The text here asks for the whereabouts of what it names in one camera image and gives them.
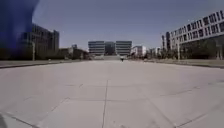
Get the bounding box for wide glass-fronted building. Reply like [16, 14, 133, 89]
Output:
[87, 40, 133, 57]

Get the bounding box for row of trees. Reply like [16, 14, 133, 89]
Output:
[146, 39, 224, 61]

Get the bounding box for grass strip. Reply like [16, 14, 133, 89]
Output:
[139, 58, 224, 69]
[0, 59, 84, 69]

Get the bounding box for long white building, window rows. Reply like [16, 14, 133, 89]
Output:
[161, 9, 224, 60]

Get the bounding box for pale stone slab plaza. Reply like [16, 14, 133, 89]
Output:
[0, 59, 224, 128]

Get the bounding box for small white building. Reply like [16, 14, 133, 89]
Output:
[130, 45, 148, 58]

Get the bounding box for dark multi-storey building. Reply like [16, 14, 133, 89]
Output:
[19, 23, 61, 61]

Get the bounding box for lamp pole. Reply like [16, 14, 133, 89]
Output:
[31, 41, 36, 62]
[176, 39, 181, 61]

